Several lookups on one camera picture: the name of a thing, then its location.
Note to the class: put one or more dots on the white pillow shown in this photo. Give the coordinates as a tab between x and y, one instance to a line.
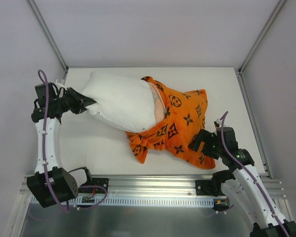
128	104

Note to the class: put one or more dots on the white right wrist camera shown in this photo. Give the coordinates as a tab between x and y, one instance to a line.
217	123

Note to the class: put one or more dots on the orange black patterned pillowcase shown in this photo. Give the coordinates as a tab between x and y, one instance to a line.
184	117

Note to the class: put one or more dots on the aluminium mounting rail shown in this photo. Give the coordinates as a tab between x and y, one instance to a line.
170	186

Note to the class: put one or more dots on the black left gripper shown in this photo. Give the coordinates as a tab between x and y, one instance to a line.
72	101

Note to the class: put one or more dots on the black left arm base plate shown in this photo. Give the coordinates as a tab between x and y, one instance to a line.
93	186

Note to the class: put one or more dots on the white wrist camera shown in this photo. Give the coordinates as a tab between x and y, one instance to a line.
60	83
217	123

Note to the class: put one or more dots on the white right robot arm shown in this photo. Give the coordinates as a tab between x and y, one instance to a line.
241	184

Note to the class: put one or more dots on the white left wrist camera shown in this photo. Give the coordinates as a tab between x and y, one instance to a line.
60	83

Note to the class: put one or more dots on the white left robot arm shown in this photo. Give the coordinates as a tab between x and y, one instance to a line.
51	184

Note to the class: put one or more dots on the left aluminium frame post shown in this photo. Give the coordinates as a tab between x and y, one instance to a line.
47	33

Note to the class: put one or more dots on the white slotted cable duct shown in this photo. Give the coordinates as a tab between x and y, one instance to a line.
144	201

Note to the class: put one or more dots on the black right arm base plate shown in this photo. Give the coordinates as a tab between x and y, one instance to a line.
208	188

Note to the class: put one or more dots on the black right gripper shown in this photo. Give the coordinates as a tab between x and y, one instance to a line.
202	142

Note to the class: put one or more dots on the aluminium frame post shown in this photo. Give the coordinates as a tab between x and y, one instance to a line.
47	33
262	34

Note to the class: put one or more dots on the right aluminium frame post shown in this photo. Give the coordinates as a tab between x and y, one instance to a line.
262	34

